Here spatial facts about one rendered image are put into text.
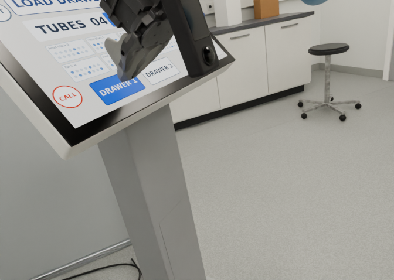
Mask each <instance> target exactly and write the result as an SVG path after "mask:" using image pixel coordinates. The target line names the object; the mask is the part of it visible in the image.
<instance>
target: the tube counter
mask: <svg viewBox="0 0 394 280"><path fill-rule="evenodd" d="M83 15H84V16H85V17H86V18H87V19H88V20H89V21H90V22H91V24H92V25H93V26H94V27H95V28H96V29H97V30H98V31H100V30H106V29H112V28H116V26H115V25H114V24H113V23H112V21H111V20H110V19H109V18H108V15H107V14H106V13H105V12H104V11H102V12H93V13H83Z"/></svg>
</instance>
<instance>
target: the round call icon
mask: <svg viewBox="0 0 394 280"><path fill-rule="evenodd" d="M45 91H46V92H47V94H48V95H49V96H50V97H51V99H52V100H53V101H54V102H55V103H56V104H57V106H58V107H59V108H60V109H61V110H62V111H63V112H64V113H66V112H69V111H71V110H73V109H76V108H79V107H81V106H83V105H86V104H88V103H89V101H88V100H87V99H86V98H85V96H84V95H83V94H82V93H81V92H80V91H79V89H78V88H77V87H76V86H75V85H74V84H73V83H72V82H71V81H70V82H68V83H64V84H61V85H58V86H55V87H52V88H48V89H46V90H45Z"/></svg>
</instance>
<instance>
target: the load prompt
mask: <svg viewBox="0 0 394 280"><path fill-rule="evenodd" d="M3 1H4V2H5V3H6V4H7V5H8V6H9V8H10V9H11V10H12V11H13V13H14V14H15V15H16V16H25V15H36V14H42V13H53V12H64V11H75V10H81V9H92V8H101V7H100V6H99V4H100V1H101V0H3Z"/></svg>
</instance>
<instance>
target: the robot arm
mask: <svg viewBox="0 0 394 280"><path fill-rule="evenodd" d="M302 1H303V2H304V3H305V4H307V5H311V6H315V5H320V4H322V3H324V2H326V1H327V0H302ZM99 6H100V7H101V8H102V9H103V11H104V12H105V13H106V14H107V15H108V18H109V19H110V20H111V21H112V23H113V24H114V25H115V26H116V27H117V28H123V29H124V30H125V31H126V33H124V34H122V35H121V37H120V40H119V41H116V40H114V39H112V38H109V37H108V38H107V39H106V40H105V42H104V46H105V48H106V51H107V53H108V54H109V55H110V57H111V59H112V60H113V62H114V64H115V65H116V67H117V76H118V78H119V80H120V81H121V82H122V83H123V82H126V81H129V80H132V79H134V78H135V77H137V76H138V75H139V74H140V73H141V72H142V71H143V70H144V69H145V68H146V67H147V66H148V65H149V64H150V63H151V62H152V61H154V59H155V58H156V57H157V56H158V55H159V54H160V53H161V52H162V51H163V49H164V48H165V47H166V46H167V44H168V43H169V41H170V40H171V38H172V37H173V35H174V37H175V40H176V42H177V45H178V48H179V51H180V53H181V56H182V59H183V61H184V64H185V67H186V70H187V72H188V75H189V77H190V78H197V77H200V76H204V75H206V74H207V73H209V72H211V71H213V70H214V69H217V68H218V67H219V65H220V62H219V59H218V56H217V53H216V50H215V47H214V44H213V41H212V38H211V35H210V31H209V28H208V25H207V23H206V19H205V16H204V14H203V10H202V7H201V4H200V2H199V0H101V1H100V4H99Z"/></svg>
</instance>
